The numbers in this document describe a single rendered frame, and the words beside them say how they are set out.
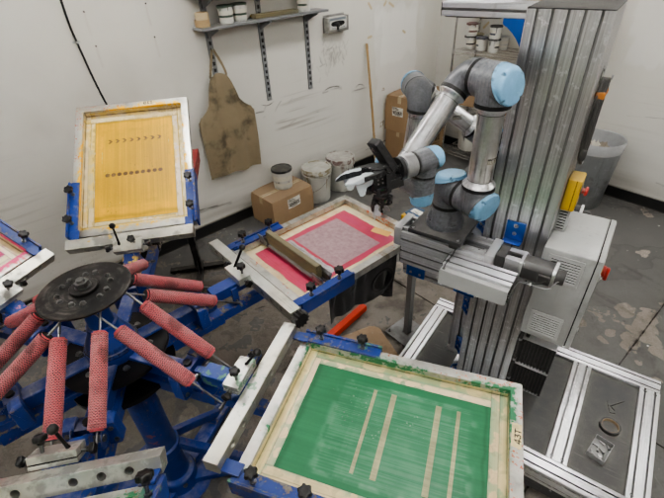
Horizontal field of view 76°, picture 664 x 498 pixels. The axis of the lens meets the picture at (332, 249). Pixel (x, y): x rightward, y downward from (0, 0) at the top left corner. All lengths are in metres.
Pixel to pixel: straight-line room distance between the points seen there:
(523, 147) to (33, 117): 2.97
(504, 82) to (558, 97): 0.29
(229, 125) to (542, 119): 2.81
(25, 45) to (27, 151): 0.66
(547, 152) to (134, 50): 2.84
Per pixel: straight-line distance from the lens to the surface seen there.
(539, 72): 1.68
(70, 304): 1.61
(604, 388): 2.82
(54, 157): 3.60
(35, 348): 1.65
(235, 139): 3.98
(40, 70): 3.48
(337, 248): 2.17
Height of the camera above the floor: 2.22
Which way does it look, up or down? 36 degrees down
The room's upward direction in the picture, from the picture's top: 3 degrees counter-clockwise
